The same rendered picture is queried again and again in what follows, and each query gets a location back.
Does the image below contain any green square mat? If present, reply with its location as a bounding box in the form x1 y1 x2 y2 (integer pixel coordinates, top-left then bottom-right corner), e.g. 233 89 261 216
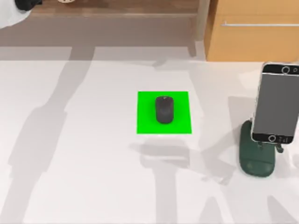
136 91 192 135

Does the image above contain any black computer mouse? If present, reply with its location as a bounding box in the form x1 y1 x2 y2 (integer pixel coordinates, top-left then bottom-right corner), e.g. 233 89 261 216
155 95 175 124

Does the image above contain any dark green phone stand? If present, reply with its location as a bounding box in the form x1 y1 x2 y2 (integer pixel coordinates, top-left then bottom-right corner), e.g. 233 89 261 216
239 120 284 178

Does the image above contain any pale wooden cupboard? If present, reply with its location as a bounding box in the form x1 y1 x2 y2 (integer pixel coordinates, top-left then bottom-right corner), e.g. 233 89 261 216
205 0 299 63

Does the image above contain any grey smartphone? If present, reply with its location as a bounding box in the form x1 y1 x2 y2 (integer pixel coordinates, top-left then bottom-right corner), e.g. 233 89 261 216
251 62 299 145

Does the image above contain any long metal handle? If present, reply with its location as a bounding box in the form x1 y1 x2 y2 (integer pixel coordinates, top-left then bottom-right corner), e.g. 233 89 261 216
221 21 299 28

